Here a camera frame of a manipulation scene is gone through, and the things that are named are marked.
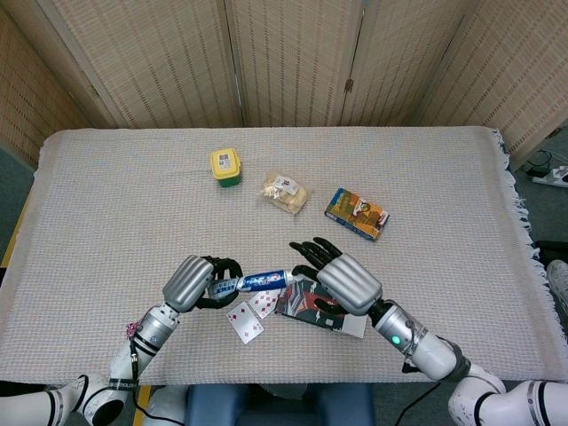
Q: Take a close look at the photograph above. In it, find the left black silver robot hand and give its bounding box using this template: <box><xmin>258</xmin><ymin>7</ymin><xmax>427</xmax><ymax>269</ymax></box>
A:
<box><xmin>162</xmin><ymin>255</ymin><xmax>245</xmax><ymax>312</ymax></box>

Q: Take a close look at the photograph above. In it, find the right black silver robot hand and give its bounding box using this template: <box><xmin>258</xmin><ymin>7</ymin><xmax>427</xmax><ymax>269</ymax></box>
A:
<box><xmin>288</xmin><ymin>237</ymin><xmax>385</xmax><ymax>317</ymax></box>

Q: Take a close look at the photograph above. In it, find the blue white toothpaste tube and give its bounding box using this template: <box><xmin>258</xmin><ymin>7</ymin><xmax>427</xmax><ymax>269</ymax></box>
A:
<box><xmin>208</xmin><ymin>268</ymin><xmax>297</xmax><ymax>299</ymax></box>

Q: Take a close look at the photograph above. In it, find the white inner book box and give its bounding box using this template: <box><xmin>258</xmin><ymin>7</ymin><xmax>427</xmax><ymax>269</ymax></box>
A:
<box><xmin>340</xmin><ymin>312</ymin><xmax>370</xmax><ymax>340</ymax></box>

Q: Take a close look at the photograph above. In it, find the dark slipcase with red band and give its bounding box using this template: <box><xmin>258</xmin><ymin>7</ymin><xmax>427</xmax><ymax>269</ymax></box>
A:
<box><xmin>274</xmin><ymin>283</ymin><xmax>356</xmax><ymax>332</ymax></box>

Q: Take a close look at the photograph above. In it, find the four of diamonds card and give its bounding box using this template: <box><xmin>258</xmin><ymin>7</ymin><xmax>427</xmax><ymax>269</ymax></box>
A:
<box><xmin>225</xmin><ymin>301</ymin><xmax>265</xmax><ymax>345</ymax></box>

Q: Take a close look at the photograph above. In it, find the blue and orange carton box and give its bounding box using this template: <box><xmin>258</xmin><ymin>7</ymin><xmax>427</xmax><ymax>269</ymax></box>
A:
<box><xmin>323</xmin><ymin>187</ymin><xmax>391</xmax><ymax>243</ymax></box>

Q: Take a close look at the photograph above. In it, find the nine of diamonds card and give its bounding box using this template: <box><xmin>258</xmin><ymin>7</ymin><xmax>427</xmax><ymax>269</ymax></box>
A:
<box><xmin>247</xmin><ymin>288</ymin><xmax>285</xmax><ymax>320</ymax></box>

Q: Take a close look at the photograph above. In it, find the beige woven tablecloth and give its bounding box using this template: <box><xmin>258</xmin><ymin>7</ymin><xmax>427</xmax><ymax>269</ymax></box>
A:
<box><xmin>0</xmin><ymin>127</ymin><xmax>540</xmax><ymax>386</ymax></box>

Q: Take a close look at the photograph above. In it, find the clear bag of beige snacks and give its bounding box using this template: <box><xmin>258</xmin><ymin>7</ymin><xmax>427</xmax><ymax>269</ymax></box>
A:
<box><xmin>258</xmin><ymin>171</ymin><xmax>314</xmax><ymax>217</ymax></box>

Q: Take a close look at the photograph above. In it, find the white plastic bag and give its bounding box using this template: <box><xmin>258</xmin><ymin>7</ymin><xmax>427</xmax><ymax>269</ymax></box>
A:
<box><xmin>145</xmin><ymin>384</ymin><xmax>190</xmax><ymax>426</ymax></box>

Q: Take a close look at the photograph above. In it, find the green container with yellow lid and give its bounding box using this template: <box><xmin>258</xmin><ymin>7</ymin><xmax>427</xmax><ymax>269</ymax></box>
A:
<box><xmin>209</xmin><ymin>149</ymin><xmax>244</xmax><ymax>189</ymax></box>

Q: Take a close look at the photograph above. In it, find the blue padded seat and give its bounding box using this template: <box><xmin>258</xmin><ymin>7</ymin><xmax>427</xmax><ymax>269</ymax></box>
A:
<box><xmin>184</xmin><ymin>383</ymin><xmax>375</xmax><ymax>426</ymax></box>

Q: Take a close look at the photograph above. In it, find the white shoe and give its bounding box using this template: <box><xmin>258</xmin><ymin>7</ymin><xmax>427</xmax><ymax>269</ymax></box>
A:
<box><xmin>545</xmin><ymin>260</ymin><xmax>568</xmax><ymax>308</ymax></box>

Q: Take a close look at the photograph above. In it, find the white power strip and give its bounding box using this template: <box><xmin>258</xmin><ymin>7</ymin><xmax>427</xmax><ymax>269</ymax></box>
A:
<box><xmin>531</xmin><ymin>165</ymin><xmax>568</xmax><ymax>188</ymax></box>

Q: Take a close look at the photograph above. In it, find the woven folding screen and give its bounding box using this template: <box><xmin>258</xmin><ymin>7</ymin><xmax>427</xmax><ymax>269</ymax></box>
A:
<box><xmin>0</xmin><ymin>0</ymin><xmax>568</xmax><ymax>172</ymax></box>

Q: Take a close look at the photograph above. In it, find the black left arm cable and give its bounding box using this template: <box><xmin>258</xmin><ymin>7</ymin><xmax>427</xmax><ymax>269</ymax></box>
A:
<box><xmin>127</xmin><ymin>336</ymin><xmax>181</xmax><ymax>422</ymax></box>

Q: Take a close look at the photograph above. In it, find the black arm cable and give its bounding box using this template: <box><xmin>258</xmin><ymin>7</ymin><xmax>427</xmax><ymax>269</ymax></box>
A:
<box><xmin>393</xmin><ymin>381</ymin><xmax>441</xmax><ymax>426</ymax></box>
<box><xmin>127</xmin><ymin>336</ymin><xmax>181</xmax><ymax>422</ymax></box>

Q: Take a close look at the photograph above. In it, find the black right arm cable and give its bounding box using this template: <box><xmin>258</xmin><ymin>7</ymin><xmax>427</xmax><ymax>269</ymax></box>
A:
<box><xmin>393</xmin><ymin>381</ymin><xmax>441</xmax><ymax>426</ymax></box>

